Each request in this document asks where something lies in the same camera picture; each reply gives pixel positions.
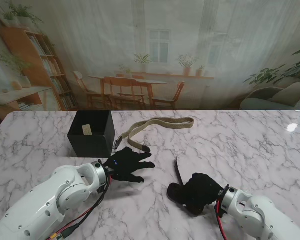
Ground printed room scene backdrop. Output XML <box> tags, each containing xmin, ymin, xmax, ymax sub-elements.
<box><xmin>0</xmin><ymin>0</ymin><xmax>300</xmax><ymax>112</ymax></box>

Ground right arm red black cables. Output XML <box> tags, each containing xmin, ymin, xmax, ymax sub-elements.
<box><xmin>215</xmin><ymin>199</ymin><xmax>228</xmax><ymax>240</ymax></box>

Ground left arm red black cables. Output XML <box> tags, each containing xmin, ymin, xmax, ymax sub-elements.
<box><xmin>48</xmin><ymin>176</ymin><xmax>112</xmax><ymax>240</ymax></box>

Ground black belt with silver buckle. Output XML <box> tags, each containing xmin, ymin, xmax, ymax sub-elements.
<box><xmin>166</xmin><ymin>156</ymin><xmax>190</xmax><ymax>203</ymax></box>

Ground arm red black cables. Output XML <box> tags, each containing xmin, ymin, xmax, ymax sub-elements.
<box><xmin>48</xmin><ymin>176</ymin><xmax>112</xmax><ymax>240</ymax></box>
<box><xmin>215</xmin><ymin>199</ymin><xmax>228</xmax><ymax>240</ymax></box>

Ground beige woven belt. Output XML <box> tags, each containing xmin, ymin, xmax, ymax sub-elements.
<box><xmin>81</xmin><ymin>124</ymin><xmax>93</xmax><ymax>137</ymax></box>
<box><xmin>111</xmin><ymin>116</ymin><xmax>195</xmax><ymax>154</ymax></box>

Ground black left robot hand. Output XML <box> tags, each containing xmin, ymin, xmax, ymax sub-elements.
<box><xmin>103</xmin><ymin>146</ymin><xmax>156</xmax><ymax>184</ymax></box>

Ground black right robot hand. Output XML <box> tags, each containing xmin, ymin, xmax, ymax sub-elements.
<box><xmin>181</xmin><ymin>172</ymin><xmax>220</xmax><ymax>216</ymax></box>

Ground black belt storage box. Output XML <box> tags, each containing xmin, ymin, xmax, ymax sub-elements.
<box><xmin>66</xmin><ymin>110</ymin><xmax>116</xmax><ymax>158</ymax></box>

